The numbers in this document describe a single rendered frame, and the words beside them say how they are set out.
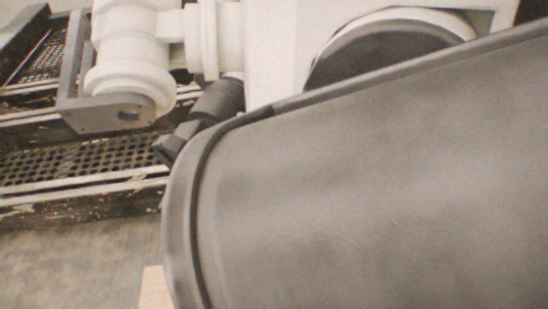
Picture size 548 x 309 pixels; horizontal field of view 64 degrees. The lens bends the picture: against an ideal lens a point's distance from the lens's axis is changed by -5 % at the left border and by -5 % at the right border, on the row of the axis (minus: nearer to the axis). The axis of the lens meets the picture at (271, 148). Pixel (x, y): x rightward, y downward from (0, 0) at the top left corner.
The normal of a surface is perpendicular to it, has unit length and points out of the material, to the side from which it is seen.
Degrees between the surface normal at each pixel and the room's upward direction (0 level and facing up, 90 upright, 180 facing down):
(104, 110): 101
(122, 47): 66
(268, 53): 46
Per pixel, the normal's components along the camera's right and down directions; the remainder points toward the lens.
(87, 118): 0.07, 0.91
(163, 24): 0.05, -0.42
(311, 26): -0.04, 0.58
